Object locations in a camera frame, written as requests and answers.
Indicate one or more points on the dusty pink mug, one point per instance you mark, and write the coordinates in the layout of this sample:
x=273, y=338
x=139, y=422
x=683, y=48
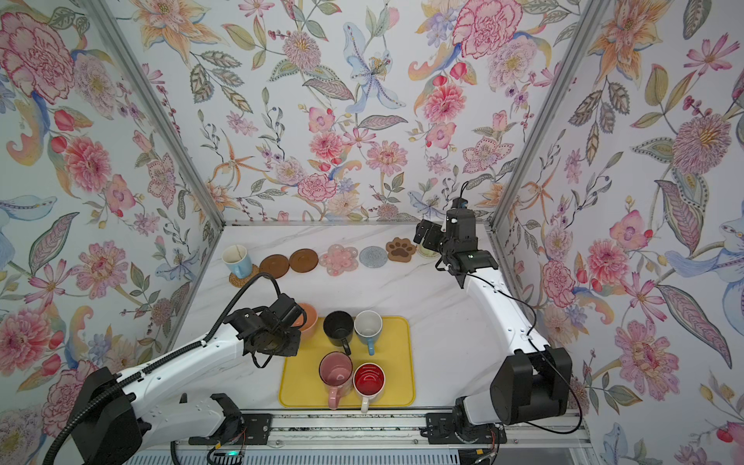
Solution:
x=336, y=372

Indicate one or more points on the dark brown round coaster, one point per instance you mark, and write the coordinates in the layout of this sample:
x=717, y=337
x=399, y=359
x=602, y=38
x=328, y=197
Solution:
x=303, y=260

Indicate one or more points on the brown paw coaster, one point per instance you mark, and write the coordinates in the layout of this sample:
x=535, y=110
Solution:
x=401, y=250

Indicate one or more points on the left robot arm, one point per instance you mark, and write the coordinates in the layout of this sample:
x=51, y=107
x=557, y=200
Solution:
x=117, y=415

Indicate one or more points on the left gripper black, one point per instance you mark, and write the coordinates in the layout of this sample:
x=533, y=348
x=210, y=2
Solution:
x=294, y=348

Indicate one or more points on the white mug blue handle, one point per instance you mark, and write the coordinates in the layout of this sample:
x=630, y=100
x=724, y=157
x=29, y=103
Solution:
x=368, y=328

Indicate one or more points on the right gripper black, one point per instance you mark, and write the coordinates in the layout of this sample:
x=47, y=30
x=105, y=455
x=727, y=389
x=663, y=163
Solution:
x=423, y=232

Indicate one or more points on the red interior white mug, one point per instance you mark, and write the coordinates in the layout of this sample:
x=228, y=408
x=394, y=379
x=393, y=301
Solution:
x=369, y=382

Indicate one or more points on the white mug green handle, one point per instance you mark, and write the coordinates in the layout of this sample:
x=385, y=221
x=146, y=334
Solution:
x=426, y=253

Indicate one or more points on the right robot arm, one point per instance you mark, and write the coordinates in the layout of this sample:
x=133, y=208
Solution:
x=533, y=380

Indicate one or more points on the orange mug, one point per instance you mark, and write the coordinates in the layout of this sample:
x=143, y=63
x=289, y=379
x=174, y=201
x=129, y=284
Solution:
x=307, y=321

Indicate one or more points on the cream mug blue handle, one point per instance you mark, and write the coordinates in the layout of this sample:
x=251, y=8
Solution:
x=238, y=261

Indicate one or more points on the brown wooden round coaster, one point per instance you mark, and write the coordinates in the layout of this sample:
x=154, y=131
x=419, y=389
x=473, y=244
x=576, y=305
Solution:
x=276, y=265

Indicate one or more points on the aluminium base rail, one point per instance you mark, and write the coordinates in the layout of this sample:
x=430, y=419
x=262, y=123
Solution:
x=398, y=436

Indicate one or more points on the grey round coaster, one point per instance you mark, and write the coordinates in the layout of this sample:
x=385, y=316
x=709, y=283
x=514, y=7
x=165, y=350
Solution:
x=373, y=257

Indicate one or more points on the woven rattan round coaster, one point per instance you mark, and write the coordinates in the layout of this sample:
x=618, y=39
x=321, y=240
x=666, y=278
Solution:
x=240, y=282

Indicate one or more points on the pink flower coaster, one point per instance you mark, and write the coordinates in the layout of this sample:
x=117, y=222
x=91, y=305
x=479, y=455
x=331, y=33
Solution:
x=339, y=259

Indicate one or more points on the black mug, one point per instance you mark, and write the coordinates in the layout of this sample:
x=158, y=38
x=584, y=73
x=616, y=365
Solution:
x=339, y=329

